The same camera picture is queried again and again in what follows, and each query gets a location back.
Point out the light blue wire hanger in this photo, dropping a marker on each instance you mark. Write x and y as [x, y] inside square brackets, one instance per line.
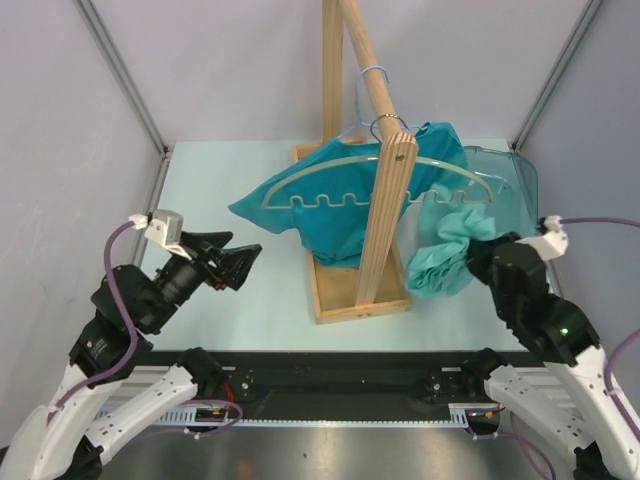
[375, 79]

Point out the white slotted cable duct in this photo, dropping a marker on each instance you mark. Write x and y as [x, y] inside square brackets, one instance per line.
[204, 417]

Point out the pale green plastic hanger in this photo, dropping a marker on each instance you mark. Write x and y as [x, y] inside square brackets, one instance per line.
[409, 165]

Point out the light teal t shirt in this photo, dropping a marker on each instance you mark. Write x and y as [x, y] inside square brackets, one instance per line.
[446, 226]

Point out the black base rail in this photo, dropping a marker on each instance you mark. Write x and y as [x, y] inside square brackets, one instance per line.
[363, 380]

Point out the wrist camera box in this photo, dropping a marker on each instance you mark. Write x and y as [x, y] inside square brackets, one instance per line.
[547, 237]
[163, 227]

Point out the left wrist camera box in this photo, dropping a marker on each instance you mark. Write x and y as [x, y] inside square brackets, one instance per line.
[163, 227]

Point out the dark teal t shirt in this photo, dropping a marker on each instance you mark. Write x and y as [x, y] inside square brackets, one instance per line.
[325, 197]

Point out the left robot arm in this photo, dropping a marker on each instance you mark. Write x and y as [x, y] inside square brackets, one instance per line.
[65, 439]

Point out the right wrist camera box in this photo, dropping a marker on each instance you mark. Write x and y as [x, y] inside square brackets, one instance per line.
[547, 237]

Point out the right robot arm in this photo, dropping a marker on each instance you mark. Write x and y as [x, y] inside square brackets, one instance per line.
[559, 334]

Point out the translucent teal plastic bin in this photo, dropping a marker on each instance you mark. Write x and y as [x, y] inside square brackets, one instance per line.
[513, 180]

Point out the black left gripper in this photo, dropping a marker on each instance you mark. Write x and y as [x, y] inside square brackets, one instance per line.
[237, 262]

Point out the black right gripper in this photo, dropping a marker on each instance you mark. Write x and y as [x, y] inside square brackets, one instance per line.
[478, 251]

